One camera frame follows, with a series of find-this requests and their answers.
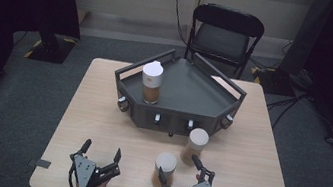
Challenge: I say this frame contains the black power cable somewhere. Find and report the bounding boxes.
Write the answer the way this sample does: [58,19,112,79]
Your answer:
[163,0,197,47]

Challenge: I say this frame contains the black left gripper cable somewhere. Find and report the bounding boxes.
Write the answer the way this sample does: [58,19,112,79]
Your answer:
[66,161,87,187]

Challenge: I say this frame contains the orange powder spice jar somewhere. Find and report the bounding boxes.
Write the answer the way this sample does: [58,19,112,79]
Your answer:
[150,150,180,187]

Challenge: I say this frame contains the black folding chair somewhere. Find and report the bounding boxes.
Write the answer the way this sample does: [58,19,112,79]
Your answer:
[181,0,268,83]

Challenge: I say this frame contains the grey tape strip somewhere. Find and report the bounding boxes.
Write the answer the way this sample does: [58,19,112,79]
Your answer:
[26,157,52,171]

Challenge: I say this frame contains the grey corner storage rack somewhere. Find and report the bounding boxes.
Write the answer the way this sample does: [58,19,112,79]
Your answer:
[106,40,254,146]

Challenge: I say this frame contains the spice jar with spout lid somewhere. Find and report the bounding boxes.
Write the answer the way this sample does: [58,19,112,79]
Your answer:
[137,58,166,106]

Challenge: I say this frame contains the black stand base yellow tape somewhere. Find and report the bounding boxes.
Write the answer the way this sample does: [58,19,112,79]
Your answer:
[22,28,78,67]
[247,64,301,99]

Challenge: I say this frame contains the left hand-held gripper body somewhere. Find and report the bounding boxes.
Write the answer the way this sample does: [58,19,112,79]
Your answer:
[65,151,119,187]

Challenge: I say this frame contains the tan powder spice jar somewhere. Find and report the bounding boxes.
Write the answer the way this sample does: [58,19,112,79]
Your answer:
[179,125,211,168]

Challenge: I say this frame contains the black floor cables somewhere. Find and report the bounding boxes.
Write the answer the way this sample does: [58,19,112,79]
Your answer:
[261,85,333,145]

